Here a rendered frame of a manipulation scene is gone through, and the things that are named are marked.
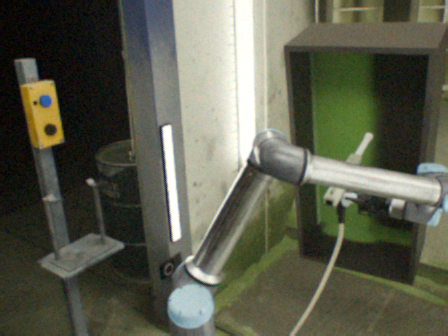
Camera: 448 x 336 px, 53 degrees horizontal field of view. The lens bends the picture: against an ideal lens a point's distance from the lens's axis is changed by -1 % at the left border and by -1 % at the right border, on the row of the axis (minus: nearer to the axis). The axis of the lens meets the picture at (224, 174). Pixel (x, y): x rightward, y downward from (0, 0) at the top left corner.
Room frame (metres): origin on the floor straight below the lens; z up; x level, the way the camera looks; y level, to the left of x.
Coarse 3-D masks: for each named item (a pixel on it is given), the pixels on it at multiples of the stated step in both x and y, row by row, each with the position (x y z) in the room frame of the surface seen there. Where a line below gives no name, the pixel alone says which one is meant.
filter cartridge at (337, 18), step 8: (336, 0) 3.18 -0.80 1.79; (344, 0) 3.11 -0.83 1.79; (352, 0) 3.09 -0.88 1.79; (360, 0) 3.08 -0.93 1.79; (368, 0) 3.06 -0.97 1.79; (376, 0) 3.07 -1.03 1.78; (336, 8) 3.19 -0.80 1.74; (344, 8) 3.12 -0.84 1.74; (352, 8) 3.07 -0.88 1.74; (360, 8) 3.06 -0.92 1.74; (368, 8) 3.06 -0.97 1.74; (376, 8) 3.08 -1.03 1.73; (336, 16) 3.18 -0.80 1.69; (344, 16) 3.12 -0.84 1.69; (352, 16) 3.09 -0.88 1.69; (360, 16) 3.08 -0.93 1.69; (368, 16) 3.06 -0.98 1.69; (376, 16) 3.08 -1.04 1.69
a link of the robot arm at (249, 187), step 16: (256, 144) 1.39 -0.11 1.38; (240, 176) 1.40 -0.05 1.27; (256, 176) 1.37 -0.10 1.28; (240, 192) 1.37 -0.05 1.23; (256, 192) 1.37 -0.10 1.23; (224, 208) 1.39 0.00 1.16; (240, 208) 1.36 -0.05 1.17; (224, 224) 1.37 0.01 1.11; (240, 224) 1.37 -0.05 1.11; (208, 240) 1.39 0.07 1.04; (224, 240) 1.36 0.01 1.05; (192, 256) 1.45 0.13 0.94; (208, 256) 1.37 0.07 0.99; (224, 256) 1.37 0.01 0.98; (176, 272) 1.47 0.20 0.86; (192, 272) 1.36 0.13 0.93; (208, 272) 1.36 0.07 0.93; (176, 288) 1.35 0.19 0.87; (208, 288) 1.35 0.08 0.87
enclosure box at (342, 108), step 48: (288, 48) 1.96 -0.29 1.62; (336, 48) 1.85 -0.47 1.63; (384, 48) 1.75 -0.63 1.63; (432, 48) 1.66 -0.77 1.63; (288, 96) 2.00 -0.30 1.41; (336, 96) 2.26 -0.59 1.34; (384, 96) 2.14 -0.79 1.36; (432, 96) 1.69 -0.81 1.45; (336, 144) 2.31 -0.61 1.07; (384, 144) 2.18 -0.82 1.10; (432, 144) 1.90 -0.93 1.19; (336, 240) 2.27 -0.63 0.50; (384, 240) 2.21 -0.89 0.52
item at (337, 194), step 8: (368, 136) 1.84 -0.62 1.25; (360, 152) 1.74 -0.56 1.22; (352, 160) 1.68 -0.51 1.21; (360, 160) 1.69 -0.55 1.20; (328, 192) 1.51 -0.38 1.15; (336, 192) 1.50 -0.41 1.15; (328, 200) 1.48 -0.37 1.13; (336, 200) 1.47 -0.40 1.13; (336, 208) 1.59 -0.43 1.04; (344, 208) 1.59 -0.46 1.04; (344, 216) 1.60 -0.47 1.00
